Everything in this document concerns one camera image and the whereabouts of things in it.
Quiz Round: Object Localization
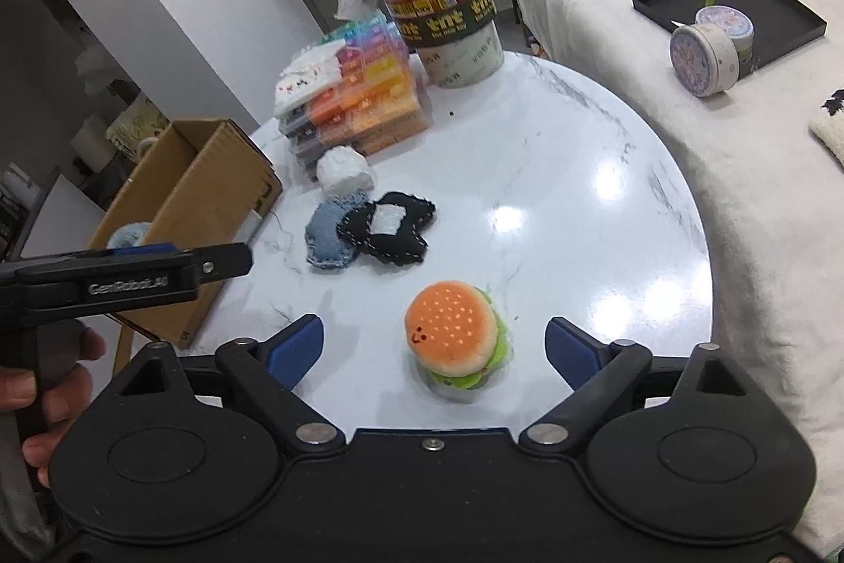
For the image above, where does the person's left hand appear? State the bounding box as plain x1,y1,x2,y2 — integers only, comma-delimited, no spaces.
0,329,107,491

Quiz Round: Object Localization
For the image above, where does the grey fluffy plush toy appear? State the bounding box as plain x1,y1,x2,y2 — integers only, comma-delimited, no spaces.
105,221,154,251

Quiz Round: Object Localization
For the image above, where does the blue denim cushion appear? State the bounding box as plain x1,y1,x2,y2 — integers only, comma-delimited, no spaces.
304,192,371,272

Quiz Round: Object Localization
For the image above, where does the black stitched fabric cushion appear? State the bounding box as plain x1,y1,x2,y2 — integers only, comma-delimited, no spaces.
336,192,437,266

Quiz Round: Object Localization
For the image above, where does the brown cardboard box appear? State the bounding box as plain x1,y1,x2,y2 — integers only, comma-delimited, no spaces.
85,120,283,349

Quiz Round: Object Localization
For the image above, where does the small white soft roll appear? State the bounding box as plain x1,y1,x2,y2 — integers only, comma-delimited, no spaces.
316,144,377,201

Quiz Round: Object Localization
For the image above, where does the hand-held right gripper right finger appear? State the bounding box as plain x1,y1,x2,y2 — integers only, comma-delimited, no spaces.
517,318,769,462

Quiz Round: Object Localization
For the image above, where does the white cylindrical appliance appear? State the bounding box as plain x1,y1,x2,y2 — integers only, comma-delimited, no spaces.
69,114,118,171

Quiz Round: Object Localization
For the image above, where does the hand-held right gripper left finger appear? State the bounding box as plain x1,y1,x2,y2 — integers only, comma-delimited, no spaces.
109,312,348,462

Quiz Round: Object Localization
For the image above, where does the white black-patterned pillow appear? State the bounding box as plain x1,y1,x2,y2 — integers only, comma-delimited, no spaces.
810,89,844,165

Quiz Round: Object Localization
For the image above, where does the hamburger plush toy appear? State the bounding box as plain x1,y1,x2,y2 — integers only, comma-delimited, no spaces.
404,279,509,402

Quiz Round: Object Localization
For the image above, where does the yellow printed bag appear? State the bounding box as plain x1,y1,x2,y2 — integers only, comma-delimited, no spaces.
105,94,174,161

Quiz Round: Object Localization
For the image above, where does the colourful bead organizer stack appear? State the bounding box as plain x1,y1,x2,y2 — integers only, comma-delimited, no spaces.
277,12,433,182

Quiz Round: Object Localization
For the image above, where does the round floral tin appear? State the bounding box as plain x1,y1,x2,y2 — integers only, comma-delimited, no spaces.
669,23,740,99
694,5,756,66

